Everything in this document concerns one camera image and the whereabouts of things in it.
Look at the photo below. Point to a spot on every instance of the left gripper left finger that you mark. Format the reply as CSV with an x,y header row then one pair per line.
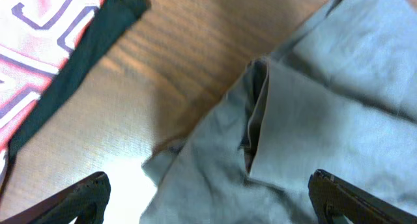
x,y
83,203

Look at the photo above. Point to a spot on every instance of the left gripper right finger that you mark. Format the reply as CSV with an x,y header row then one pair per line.
x,y
337,201

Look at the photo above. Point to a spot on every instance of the grey shorts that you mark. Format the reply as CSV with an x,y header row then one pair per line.
x,y
338,95

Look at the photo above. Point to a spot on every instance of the red soccer t-shirt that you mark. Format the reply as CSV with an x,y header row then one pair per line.
x,y
47,49

